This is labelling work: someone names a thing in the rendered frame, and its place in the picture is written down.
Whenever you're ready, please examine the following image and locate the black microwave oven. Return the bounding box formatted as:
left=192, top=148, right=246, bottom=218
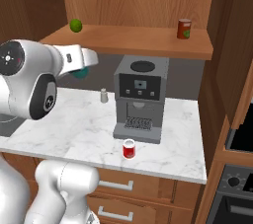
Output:
left=224, top=102, right=253, bottom=154

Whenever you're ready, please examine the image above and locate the wooden cabinet door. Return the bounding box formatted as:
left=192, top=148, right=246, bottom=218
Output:
left=0, top=0, right=68, bottom=44
left=197, top=0, right=253, bottom=130

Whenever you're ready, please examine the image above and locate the dark red can green label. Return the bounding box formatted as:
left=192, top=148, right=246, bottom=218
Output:
left=176, top=18, right=193, bottom=40

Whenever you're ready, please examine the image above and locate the teal round object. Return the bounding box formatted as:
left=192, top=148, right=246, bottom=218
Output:
left=71, top=66, right=90, bottom=80

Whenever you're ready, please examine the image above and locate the green lime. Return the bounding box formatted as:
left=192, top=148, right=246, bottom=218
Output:
left=69, top=18, right=83, bottom=34

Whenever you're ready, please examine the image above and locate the wooden drawer front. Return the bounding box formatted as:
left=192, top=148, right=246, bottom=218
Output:
left=86, top=194, right=172, bottom=224
left=94, top=167, right=176, bottom=210

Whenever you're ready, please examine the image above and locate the open wooden cabinet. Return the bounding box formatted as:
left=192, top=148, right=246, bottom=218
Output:
left=19, top=0, right=231, bottom=61

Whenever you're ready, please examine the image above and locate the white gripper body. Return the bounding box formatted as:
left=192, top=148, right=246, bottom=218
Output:
left=80, top=47, right=100, bottom=69

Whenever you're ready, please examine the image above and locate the grey coffee machine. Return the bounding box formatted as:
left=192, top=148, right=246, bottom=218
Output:
left=112, top=54, right=171, bottom=145

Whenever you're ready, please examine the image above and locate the grey sink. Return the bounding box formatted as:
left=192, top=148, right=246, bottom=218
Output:
left=0, top=112, right=27, bottom=139

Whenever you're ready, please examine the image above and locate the bright red can white rim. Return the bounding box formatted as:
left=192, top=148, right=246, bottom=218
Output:
left=122, top=138, right=136, bottom=160

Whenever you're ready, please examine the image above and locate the grey salt shaker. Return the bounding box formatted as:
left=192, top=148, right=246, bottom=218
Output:
left=100, top=87, right=110, bottom=105

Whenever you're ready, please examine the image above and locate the silver drawer handle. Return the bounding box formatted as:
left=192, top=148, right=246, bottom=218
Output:
left=97, top=205, right=134, bottom=223
left=97, top=180, right=134, bottom=192

